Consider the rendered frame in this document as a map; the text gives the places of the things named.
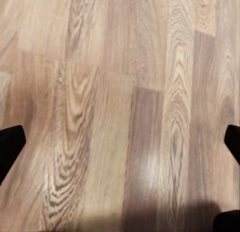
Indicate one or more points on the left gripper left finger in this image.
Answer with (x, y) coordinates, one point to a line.
(12, 141)

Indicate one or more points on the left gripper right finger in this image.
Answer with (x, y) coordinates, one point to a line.
(232, 141)

